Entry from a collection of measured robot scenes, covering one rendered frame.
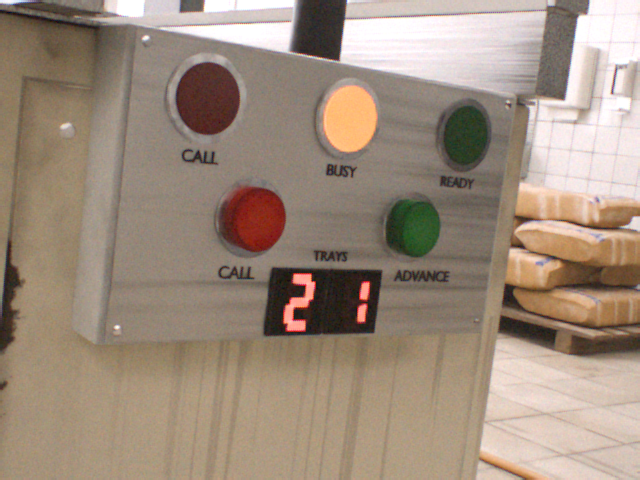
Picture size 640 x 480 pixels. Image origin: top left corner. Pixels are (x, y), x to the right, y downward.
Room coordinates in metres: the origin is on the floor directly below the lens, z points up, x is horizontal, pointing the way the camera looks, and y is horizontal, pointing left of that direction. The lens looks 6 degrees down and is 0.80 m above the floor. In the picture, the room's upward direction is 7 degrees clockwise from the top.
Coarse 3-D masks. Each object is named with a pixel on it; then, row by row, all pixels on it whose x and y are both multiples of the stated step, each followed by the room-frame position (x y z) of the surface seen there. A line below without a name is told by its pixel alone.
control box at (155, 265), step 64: (128, 64) 0.40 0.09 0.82; (192, 64) 0.42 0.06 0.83; (256, 64) 0.44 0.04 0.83; (320, 64) 0.46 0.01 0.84; (128, 128) 0.40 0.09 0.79; (256, 128) 0.44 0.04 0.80; (320, 128) 0.46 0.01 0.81; (384, 128) 0.49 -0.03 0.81; (512, 128) 0.55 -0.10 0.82; (128, 192) 0.41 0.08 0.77; (192, 192) 0.42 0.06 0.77; (320, 192) 0.47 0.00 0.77; (384, 192) 0.49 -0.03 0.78; (448, 192) 0.52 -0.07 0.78; (128, 256) 0.41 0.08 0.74; (192, 256) 0.43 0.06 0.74; (256, 256) 0.44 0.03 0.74; (320, 256) 0.47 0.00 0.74; (384, 256) 0.49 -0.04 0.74; (448, 256) 0.52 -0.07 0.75; (128, 320) 0.41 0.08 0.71; (192, 320) 0.43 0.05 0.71; (256, 320) 0.45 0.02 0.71; (320, 320) 0.47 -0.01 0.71; (384, 320) 0.50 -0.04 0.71; (448, 320) 0.53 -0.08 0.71
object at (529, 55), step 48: (384, 0) 0.67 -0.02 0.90; (432, 0) 0.63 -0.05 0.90; (480, 0) 0.59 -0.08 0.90; (528, 0) 0.56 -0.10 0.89; (576, 0) 0.56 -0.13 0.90; (384, 48) 0.66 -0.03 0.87; (432, 48) 0.62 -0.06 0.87; (480, 48) 0.59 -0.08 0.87; (528, 48) 0.56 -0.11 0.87; (528, 96) 0.56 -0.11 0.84
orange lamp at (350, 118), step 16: (336, 96) 0.46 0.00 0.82; (352, 96) 0.47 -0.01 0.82; (368, 96) 0.47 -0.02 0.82; (336, 112) 0.46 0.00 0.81; (352, 112) 0.47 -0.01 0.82; (368, 112) 0.48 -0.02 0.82; (336, 128) 0.46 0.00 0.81; (352, 128) 0.47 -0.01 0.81; (368, 128) 0.48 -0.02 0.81; (336, 144) 0.47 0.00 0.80; (352, 144) 0.47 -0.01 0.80
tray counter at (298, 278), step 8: (296, 280) 0.46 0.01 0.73; (304, 280) 0.46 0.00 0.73; (288, 288) 0.45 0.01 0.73; (312, 288) 0.46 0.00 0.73; (288, 296) 0.46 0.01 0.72; (312, 296) 0.46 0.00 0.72; (296, 304) 0.46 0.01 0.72; (304, 304) 0.46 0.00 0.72; (288, 312) 0.46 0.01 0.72; (304, 312) 0.46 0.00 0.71; (288, 320) 0.46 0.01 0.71; (304, 320) 0.46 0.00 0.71; (288, 328) 0.46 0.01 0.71; (296, 328) 0.46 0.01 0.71; (304, 328) 0.46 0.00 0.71
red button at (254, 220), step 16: (240, 192) 0.43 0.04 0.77; (256, 192) 0.43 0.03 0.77; (272, 192) 0.44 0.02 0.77; (240, 208) 0.43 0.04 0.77; (256, 208) 0.43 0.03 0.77; (272, 208) 0.44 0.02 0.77; (224, 224) 0.43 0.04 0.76; (240, 224) 0.43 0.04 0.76; (256, 224) 0.43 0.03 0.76; (272, 224) 0.44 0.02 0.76; (240, 240) 0.43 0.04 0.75; (256, 240) 0.43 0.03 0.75; (272, 240) 0.44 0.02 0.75
